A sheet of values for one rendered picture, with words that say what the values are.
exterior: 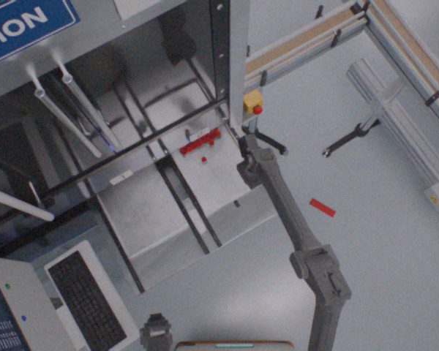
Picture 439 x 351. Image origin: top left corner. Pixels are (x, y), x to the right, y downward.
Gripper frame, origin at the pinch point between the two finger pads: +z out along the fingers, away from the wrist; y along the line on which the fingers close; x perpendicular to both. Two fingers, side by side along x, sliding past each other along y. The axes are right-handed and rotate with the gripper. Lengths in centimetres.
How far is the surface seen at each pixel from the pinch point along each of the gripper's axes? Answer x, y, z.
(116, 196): 47, 25, 20
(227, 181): 4.6, 7.4, 19.8
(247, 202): 2.1, -3.9, 20.0
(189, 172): 16.5, 18.6, 20.0
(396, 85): -87, 11, 34
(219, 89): -3.0, 26.9, -21.7
